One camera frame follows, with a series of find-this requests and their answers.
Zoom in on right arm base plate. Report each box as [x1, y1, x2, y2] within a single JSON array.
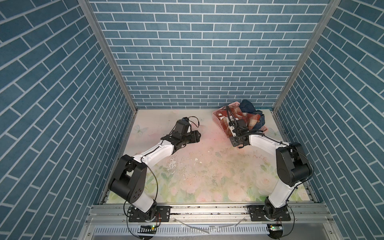
[[246, 205, 291, 222]]

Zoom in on blue denim skirt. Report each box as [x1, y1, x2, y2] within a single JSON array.
[[239, 100, 268, 132]]

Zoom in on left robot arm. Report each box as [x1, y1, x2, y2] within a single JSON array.
[[108, 130, 201, 219]]

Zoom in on pink plastic basket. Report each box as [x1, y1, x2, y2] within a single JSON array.
[[212, 102, 243, 138]]

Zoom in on red plaid skirt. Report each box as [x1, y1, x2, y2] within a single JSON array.
[[218, 105, 268, 133]]

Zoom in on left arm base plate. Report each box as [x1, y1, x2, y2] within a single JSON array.
[[128, 206, 171, 223]]

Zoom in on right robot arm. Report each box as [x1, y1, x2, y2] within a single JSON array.
[[227, 120, 314, 221]]

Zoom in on right green circuit board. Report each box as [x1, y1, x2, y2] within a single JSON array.
[[267, 224, 284, 240]]

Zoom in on green circuit board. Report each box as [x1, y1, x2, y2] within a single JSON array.
[[267, 224, 284, 240], [138, 225, 158, 236]]

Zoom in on aluminium mounting rail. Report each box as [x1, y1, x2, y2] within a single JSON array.
[[83, 202, 337, 226]]

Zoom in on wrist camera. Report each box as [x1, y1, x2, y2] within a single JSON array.
[[174, 117, 191, 135], [228, 121, 236, 136]]

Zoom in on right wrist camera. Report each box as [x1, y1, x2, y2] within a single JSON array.
[[228, 121, 236, 136]]

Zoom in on left green circuit board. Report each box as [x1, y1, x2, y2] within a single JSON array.
[[138, 225, 158, 236]]

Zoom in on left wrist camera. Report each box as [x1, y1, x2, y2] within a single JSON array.
[[174, 117, 191, 135]]

